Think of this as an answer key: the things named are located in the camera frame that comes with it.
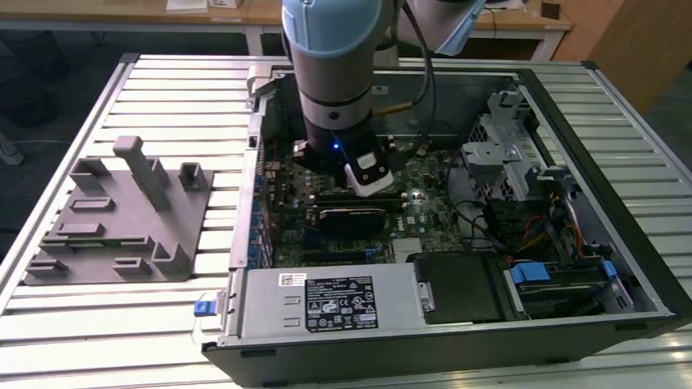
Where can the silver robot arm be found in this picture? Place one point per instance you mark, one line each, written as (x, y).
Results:
(335, 81)

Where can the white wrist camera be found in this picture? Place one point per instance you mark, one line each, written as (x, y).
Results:
(370, 180)

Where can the round coin cell battery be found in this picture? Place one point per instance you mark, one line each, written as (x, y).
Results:
(422, 151)

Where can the black drive bay cover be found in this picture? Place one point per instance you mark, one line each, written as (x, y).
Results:
(459, 287)

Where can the white labelled box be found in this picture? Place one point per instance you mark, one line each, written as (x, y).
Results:
(225, 3)

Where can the grey plastic bay bracket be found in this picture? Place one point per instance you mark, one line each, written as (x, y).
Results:
(546, 174)

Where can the silver power supply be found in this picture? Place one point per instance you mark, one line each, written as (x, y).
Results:
(259, 304)

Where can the green motherboard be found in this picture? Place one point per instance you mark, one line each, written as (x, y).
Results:
(433, 210)

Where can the wooden desk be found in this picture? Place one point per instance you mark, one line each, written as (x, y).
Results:
(135, 18)

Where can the black graphics card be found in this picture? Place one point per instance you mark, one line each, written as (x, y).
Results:
(351, 225)

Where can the black expansion slot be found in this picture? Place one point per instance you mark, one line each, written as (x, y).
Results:
(333, 256)

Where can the silver chipset heatsink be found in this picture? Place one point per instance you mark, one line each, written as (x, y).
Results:
(407, 246)

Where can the grey parts rack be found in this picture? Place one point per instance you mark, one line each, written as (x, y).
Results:
(135, 210)

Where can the silver metal drive cage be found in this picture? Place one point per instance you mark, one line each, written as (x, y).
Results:
(490, 158)

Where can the grey stand foot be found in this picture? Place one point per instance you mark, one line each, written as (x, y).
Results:
(11, 152)

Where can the wooden cabinet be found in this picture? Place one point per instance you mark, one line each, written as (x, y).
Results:
(643, 48)

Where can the small dark box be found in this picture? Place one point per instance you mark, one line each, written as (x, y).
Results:
(551, 10)

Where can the black PC case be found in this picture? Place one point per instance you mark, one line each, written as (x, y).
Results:
(433, 356)

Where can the black RAM stick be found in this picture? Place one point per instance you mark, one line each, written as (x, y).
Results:
(330, 197)
(357, 206)

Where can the blue disk carrier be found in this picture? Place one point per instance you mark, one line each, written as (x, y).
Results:
(530, 274)

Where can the blue case latch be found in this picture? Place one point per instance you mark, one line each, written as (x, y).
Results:
(205, 306)

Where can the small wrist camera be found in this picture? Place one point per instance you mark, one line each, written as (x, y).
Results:
(302, 149)

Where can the silver case release latch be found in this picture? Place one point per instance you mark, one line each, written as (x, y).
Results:
(257, 79)

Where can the white cardboard box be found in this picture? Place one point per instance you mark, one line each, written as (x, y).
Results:
(187, 5)

